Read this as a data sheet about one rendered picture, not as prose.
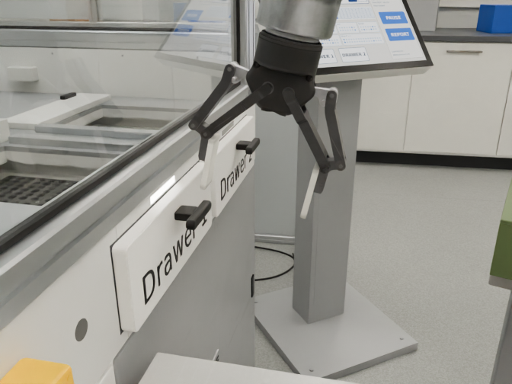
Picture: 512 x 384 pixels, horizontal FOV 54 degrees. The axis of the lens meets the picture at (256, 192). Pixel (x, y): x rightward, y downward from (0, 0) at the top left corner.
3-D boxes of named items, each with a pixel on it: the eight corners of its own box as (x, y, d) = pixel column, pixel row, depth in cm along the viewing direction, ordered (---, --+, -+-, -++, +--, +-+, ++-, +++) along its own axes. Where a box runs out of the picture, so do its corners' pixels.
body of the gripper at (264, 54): (331, 40, 60) (312, 113, 64) (264, 23, 61) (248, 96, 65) (325, 46, 53) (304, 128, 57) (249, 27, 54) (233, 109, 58)
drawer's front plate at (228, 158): (254, 164, 111) (254, 115, 107) (216, 218, 85) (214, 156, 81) (246, 163, 111) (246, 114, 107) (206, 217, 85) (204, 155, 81)
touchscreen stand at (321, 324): (417, 349, 176) (462, 50, 138) (306, 389, 159) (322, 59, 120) (337, 280, 218) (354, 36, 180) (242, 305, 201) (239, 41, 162)
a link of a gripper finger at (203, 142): (212, 125, 63) (190, 119, 63) (206, 161, 65) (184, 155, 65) (216, 122, 64) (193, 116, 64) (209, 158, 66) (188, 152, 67)
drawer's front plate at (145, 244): (212, 225, 82) (209, 161, 78) (136, 335, 56) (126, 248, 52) (202, 223, 83) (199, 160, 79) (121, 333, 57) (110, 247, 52)
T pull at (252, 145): (260, 144, 97) (260, 137, 97) (251, 155, 91) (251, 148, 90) (242, 142, 98) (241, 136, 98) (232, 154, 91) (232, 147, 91)
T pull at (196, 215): (212, 208, 69) (212, 199, 68) (194, 232, 62) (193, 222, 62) (187, 206, 70) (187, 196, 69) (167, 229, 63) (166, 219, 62)
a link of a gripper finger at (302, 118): (284, 87, 62) (294, 81, 61) (324, 164, 64) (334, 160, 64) (279, 93, 58) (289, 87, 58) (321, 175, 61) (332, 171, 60)
